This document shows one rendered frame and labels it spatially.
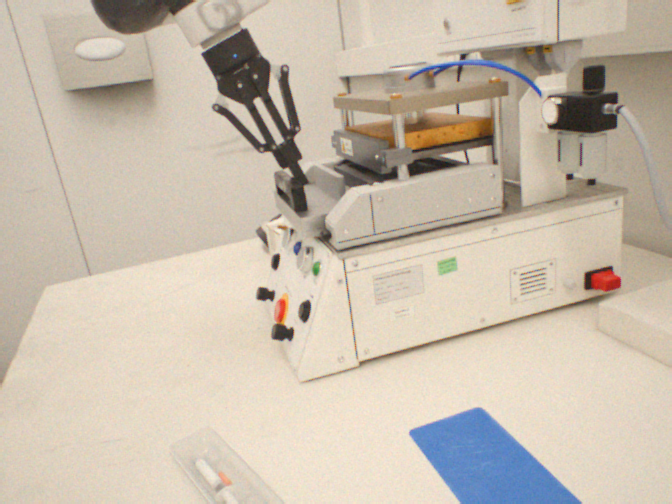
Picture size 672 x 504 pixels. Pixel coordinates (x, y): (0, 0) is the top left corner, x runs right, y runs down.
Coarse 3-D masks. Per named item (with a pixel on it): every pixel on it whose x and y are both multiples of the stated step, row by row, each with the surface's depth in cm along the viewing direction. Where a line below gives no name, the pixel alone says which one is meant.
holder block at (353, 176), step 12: (336, 168) 94; (348, 168) 92; (360, 168) 96; (396, 168) 86; (408, 168) 85; (420, 168) 84; (432, 168) 90; (444, 168) 81; (348, 180) 89; (360, 180) 82; (372, 180) 80; (384, 180) 79
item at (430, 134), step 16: (416, 112) 85; (432, 112) 97; (352, 128) 91; (368, 128) 88; (384, 128) 85; (416, 128) 80; (432, 128) 77; (448, 128) 78; (464, 128) 79; (480, 128) 79; (416, 144) 77; (432, 144) 78; (448, 144) 79; (464, 144) 79; (480, 144) 80
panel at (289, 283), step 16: (288, 224) 98; (304, 240) 87; (320, 240) 79; (288, 256) 94; (320, 256) 77; (272, 272) 102; (288, 272) 92; (320, 272) 75; (272, 288) 99; (288, 288) 89; (304, 288) 81; (320, 288) 75; (272, 304) 97; (288, 304) 88; (272, 320) 95; (288, 320) 86; (304, 320) 77; (304, 336) 77; (288, 352) 82
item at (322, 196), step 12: (324, 168) 86; (324, 180) 86; (336, 180) 79; (276, 192) 93; (312, 192) 89; (324, 192) 88; (336, 192) 81; (276, 204) 95; (288, 204) 84; (312, 204) 82; (324, 204) 81; (288, 216) 85; (300, 216) 76; (312, 216) 75; (324, 216) 76; (300, 228) 76; (312, 228) 76; (324, 228) 76
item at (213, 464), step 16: (208, 432) 64; (176, 448) 62; (192, 448) 62; (208, 448) 62; (224, 448) 61; (192, 464) 59; (208, 464) 59; (224, 464) 59; (240, 464) 58; (208, 480) 57; (224, 480) 56; (240, 480) 56; (256, 480) 56; (208, 496) 55; (224, 496) 54; (240, 496) 54; (256, 496) 54; (272, 496) 53
